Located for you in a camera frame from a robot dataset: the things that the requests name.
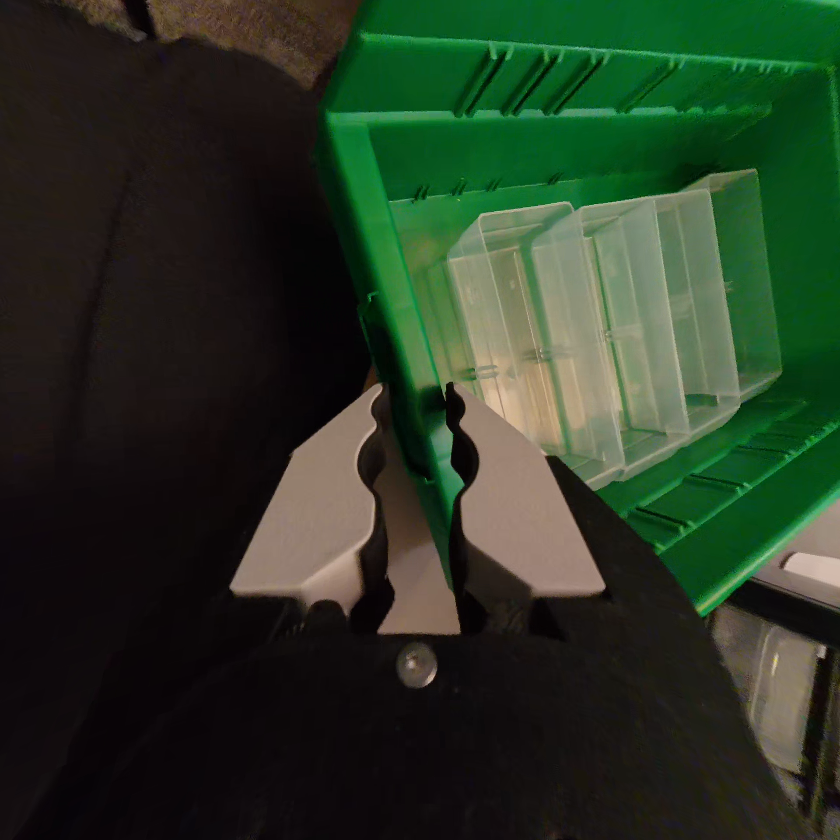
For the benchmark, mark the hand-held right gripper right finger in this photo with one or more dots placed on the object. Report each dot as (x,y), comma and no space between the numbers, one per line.
(525,525)

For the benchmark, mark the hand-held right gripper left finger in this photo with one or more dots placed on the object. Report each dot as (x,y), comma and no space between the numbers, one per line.
(302,525)

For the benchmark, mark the clear plastic drawer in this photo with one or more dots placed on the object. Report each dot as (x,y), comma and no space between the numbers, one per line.
(745,275)
(633,275)
(420,262)
(768,689)
(499,315)

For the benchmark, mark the green plastic cabinet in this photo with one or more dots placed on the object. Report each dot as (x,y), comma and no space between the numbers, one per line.
(722,98)

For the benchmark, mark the dark cloth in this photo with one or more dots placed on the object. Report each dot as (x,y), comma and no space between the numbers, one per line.
(164,328)

